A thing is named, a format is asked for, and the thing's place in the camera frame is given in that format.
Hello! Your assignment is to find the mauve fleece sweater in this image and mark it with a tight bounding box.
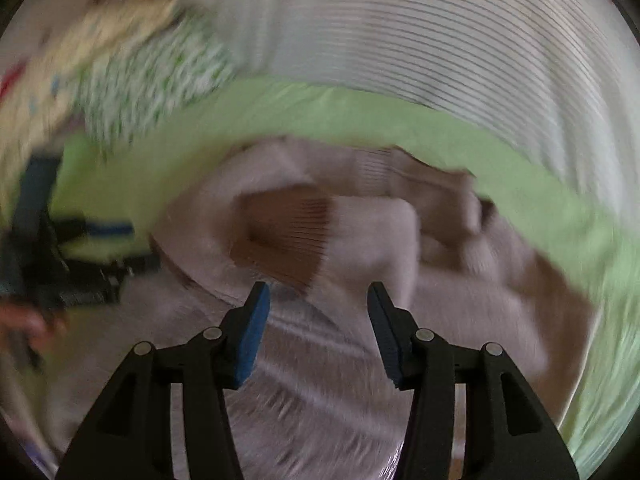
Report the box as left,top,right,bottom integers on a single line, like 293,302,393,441
38,138,598,479

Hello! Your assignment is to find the white striped pillow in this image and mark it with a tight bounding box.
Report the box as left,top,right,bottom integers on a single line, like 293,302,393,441
186,0,639,228

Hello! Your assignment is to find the green white patterned pillow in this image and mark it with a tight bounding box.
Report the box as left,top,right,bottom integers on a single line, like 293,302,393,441
74,10,238,151

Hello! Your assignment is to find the left human hand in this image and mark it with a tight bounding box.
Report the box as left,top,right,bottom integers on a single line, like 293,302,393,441
0,304,68,352

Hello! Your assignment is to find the light green bed sheet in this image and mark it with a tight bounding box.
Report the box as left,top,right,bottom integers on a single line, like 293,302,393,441
52,78,639,478

